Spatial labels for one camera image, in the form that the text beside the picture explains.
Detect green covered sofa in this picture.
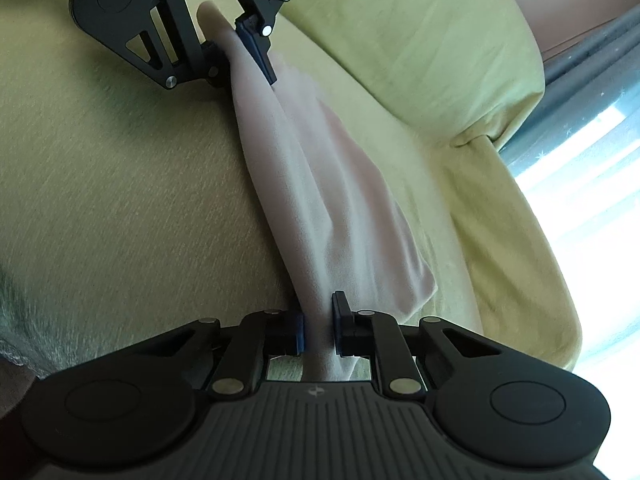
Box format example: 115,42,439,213
0,0,583,377

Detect grey-blue curtain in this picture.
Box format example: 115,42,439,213
497,7,640,166

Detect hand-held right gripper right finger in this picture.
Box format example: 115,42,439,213
331,290,503,399

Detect bright window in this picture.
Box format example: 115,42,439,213
515,105,640,480

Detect white garment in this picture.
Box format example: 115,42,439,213
196,1,440,383

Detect grey fuzzy cloth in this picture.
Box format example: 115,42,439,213
0,267,69,368

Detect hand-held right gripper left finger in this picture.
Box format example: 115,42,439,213
135,308,307,399

